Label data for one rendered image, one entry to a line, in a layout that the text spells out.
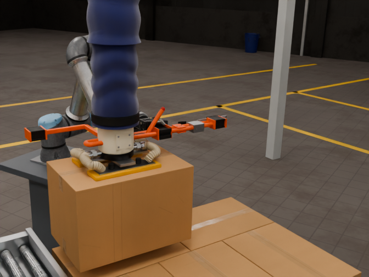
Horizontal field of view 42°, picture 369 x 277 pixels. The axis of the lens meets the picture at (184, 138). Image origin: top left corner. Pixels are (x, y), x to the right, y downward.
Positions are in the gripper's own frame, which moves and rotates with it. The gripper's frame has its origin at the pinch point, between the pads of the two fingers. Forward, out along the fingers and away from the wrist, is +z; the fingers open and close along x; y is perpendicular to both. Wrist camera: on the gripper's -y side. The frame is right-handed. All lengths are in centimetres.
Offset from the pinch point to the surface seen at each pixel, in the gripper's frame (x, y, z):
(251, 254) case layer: -59, -29, 40
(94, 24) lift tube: 54, 38, 3
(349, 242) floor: -114, -168, 3
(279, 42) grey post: 13, -241, -166
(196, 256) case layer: -60, -3, 27
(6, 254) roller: -60, 77, -23
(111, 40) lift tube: 48, 34, 9
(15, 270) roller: -60, 77, -7
